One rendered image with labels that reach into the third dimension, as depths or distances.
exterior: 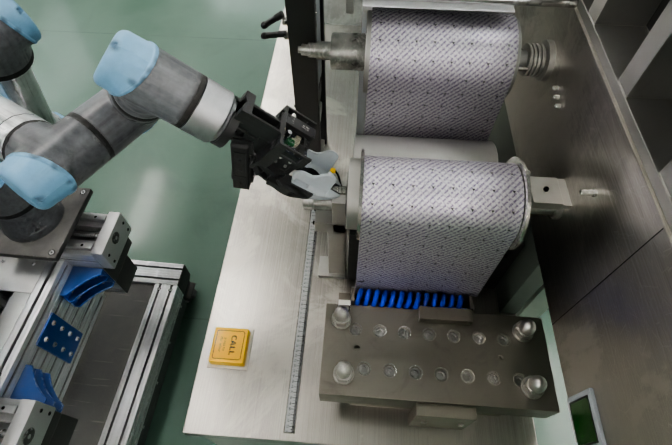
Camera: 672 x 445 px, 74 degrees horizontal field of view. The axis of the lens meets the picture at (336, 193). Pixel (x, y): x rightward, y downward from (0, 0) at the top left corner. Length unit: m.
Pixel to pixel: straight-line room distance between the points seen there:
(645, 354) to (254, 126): 0.52
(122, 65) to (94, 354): 1.45
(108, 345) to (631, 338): 1.64
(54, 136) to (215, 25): 2.81
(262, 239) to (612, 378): 0.75
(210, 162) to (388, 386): 1.85
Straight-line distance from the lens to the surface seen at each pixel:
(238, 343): 0.98
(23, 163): 0.63
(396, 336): 0.86
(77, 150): 0.63
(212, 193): 2.34
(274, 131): 0.59
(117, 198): 2.49
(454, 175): 0.69
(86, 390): 1.87
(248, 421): 0.97
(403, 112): 0.83
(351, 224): 0.69
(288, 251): 1.07
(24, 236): 1.40
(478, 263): 0.80
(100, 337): 1.91
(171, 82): 0.57
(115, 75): 0.57
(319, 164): 0.69
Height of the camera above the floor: 1.84
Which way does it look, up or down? 55 degrees down
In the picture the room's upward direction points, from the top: straight up
